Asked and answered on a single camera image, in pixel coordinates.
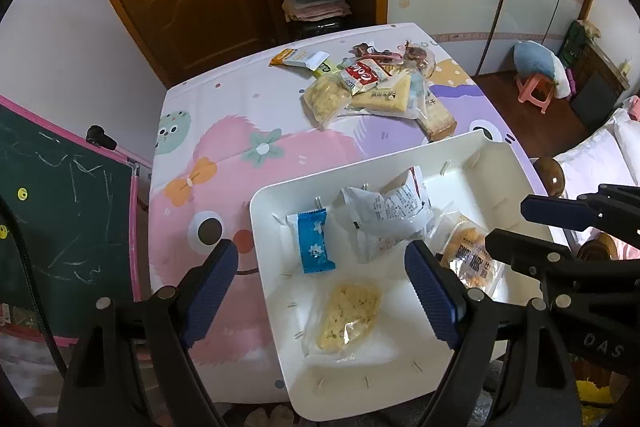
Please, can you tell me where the white plastic tray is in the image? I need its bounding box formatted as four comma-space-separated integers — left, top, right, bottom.
248, 129, 556, 423

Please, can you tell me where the dark wooden nightstand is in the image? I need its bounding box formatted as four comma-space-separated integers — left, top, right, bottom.
570, 42, 631, 128

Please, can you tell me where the dark dried snack packet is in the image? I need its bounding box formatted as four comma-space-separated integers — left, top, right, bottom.
402, 42, 436, 75

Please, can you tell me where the black suitcase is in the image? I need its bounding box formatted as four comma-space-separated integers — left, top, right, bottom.
295, 18, 351, 40

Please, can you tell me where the white crumpled printed packet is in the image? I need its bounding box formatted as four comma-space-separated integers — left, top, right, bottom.
340, 182, 436, 263

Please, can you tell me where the blue plush cushion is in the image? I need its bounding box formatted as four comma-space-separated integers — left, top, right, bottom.
512, 41, 571, 98

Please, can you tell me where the orange white snack packet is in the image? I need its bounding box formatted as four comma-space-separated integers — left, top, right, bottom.
269, 49, 331, 71

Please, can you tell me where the blue snack packet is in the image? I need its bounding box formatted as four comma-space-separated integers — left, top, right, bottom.
286, 209, 337, 275

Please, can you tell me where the black cable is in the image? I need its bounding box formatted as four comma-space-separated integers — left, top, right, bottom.
0, 197, 68, 378

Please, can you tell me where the stack of folded cloths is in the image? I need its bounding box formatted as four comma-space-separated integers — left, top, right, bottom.
281, 0, 353, 22

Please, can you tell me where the brown sandwich cake packet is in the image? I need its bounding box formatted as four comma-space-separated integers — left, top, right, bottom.
417, 97, 458, 142

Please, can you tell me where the pink plastic stool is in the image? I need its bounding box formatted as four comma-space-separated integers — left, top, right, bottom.
516, 74, 556, 114

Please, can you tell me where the cartoon printed tablecloth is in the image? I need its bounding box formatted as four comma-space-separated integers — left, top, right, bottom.
147, 23, 556, 403

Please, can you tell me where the white bed pillow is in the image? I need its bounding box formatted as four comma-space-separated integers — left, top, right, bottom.
555, 107, 640, 198

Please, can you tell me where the clear rice crispy packet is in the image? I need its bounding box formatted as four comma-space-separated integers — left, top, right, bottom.
302, 282, 396, 365
301, 74, 351, 130

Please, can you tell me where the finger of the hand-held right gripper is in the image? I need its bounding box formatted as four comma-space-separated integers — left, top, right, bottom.
484, 228, 581, 280
520, 183, 640, 233

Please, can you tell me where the yellow cake slice packet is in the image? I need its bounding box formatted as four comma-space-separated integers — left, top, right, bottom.
347, 74, 413, 115

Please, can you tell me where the black chalkboard clamp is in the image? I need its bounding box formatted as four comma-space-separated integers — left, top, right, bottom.
86, 125, 118, 151

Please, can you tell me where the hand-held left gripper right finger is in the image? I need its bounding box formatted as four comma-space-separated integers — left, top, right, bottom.
404, 241, 586, 427

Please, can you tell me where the wooden bedpost ball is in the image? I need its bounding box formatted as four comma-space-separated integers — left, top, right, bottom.
532, 157, 566, 198

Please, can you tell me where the red white wafer packet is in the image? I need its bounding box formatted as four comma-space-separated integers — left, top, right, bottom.
340, 59, 383, 96

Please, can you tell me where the round crispy cake packet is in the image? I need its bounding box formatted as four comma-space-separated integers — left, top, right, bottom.
430, 207, 506, 298

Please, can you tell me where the clear bluish snack packet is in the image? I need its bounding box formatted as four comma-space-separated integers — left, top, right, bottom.
407, 72, 436, 120

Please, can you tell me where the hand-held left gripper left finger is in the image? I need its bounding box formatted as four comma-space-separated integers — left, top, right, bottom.
57, 239, 240, 427

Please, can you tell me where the green chalkboard pink frame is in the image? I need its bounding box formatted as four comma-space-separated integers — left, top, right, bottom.
0, 96, 153, 348

